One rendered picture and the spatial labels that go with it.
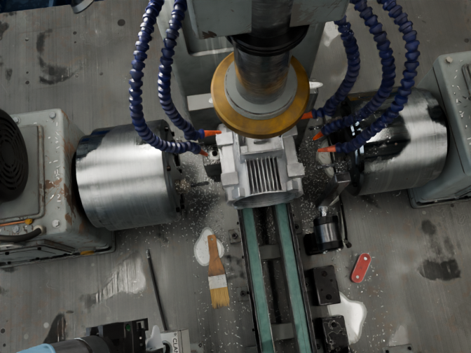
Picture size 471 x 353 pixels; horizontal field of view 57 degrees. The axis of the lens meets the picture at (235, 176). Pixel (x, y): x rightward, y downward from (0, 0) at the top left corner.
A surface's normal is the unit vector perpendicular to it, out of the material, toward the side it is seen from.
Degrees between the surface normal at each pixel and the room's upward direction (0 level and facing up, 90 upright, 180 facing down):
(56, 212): 0
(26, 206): 0
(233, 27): 90
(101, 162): 2
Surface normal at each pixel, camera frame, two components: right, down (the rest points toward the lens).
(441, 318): -0.03, -0.27
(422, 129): 0.00, -0.04
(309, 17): 0.14, 0.95
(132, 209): 0.10, 0.62
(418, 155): 0.07, 0.40
